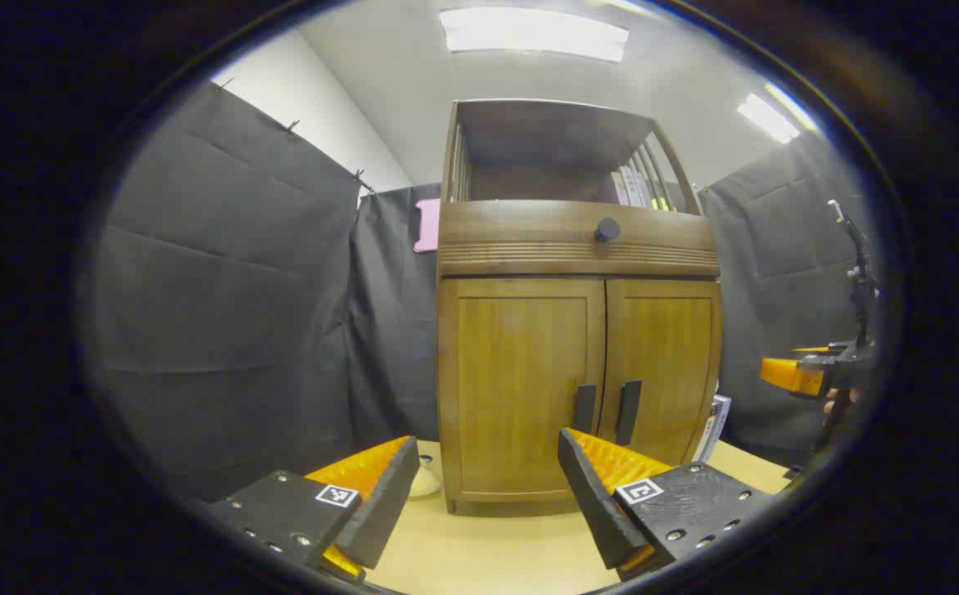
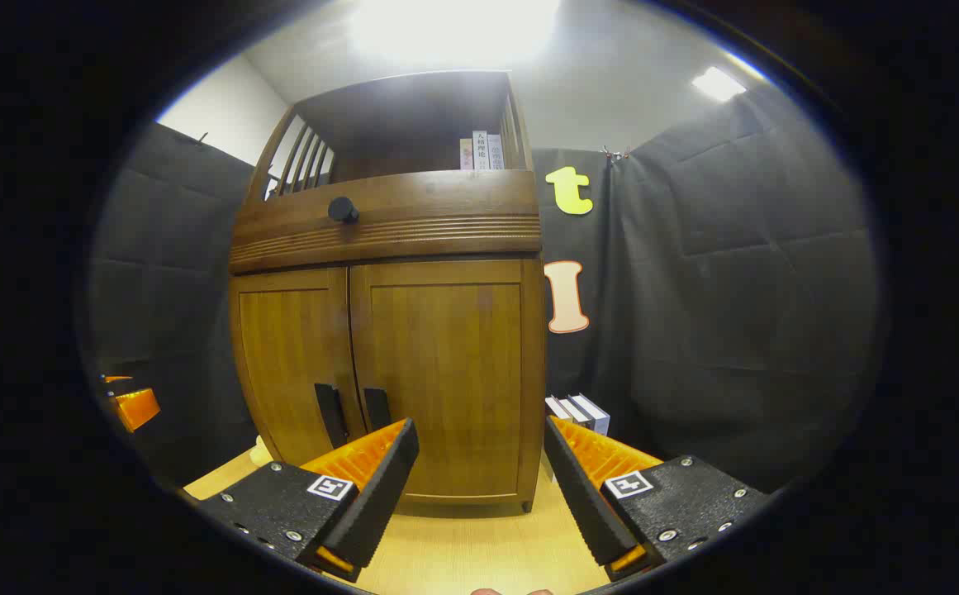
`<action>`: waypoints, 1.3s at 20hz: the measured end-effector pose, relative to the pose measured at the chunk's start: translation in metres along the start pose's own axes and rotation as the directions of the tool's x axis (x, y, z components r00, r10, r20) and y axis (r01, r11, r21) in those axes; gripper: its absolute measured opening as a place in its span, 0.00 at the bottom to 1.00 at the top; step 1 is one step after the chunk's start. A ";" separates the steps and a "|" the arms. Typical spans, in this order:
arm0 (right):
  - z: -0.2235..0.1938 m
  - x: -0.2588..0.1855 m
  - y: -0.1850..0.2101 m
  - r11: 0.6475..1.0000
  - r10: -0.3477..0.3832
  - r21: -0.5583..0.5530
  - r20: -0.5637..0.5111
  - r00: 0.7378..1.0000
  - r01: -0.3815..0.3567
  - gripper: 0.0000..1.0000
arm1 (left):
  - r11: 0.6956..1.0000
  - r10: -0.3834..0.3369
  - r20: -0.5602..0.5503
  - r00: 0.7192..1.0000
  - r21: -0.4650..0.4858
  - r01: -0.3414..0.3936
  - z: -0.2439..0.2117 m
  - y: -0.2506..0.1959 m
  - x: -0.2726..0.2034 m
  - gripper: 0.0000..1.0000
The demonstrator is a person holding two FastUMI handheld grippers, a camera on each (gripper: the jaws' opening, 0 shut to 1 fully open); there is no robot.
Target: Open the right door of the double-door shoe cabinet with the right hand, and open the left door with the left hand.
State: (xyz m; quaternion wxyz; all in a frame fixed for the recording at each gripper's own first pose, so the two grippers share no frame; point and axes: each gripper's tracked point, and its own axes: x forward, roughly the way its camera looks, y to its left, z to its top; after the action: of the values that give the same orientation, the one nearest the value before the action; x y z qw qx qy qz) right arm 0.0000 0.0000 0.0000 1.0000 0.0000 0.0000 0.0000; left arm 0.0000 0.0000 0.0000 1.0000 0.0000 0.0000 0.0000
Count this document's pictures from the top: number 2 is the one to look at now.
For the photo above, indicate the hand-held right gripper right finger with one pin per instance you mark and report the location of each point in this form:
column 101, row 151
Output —
column 582, row 496

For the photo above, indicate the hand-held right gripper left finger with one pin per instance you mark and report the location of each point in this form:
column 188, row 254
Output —
column 380, row 496

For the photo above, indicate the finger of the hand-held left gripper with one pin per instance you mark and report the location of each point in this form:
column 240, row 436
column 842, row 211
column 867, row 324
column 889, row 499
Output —
column 116, row 378
column 137, row 408

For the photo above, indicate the wooden cabinet door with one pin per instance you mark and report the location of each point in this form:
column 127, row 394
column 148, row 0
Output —
column 289, row 364
column 446, row 372

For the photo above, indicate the wooden double-door shoe cabinet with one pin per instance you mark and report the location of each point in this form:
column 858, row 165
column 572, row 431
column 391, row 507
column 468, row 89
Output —
column 413, row 116

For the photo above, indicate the white hardcover book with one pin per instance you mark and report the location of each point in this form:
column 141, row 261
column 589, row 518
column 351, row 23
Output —
column 555, row 408
column 595, row 413
column 574, row 411

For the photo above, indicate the black backdrop cloth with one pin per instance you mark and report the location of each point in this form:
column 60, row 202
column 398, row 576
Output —
column 735, row 289

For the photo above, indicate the black round drawer knob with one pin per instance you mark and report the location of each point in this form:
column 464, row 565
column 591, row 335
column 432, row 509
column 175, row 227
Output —
column 342, row 209

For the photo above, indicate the wooden ribbed drawer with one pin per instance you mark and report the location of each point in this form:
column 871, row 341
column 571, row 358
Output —
column 446, row 215

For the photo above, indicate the pale pink book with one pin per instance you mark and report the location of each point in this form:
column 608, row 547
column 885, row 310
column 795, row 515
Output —
column 467, row 154

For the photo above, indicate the small rectangular ceiling light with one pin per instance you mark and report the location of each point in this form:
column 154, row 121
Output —
column 719, row 83

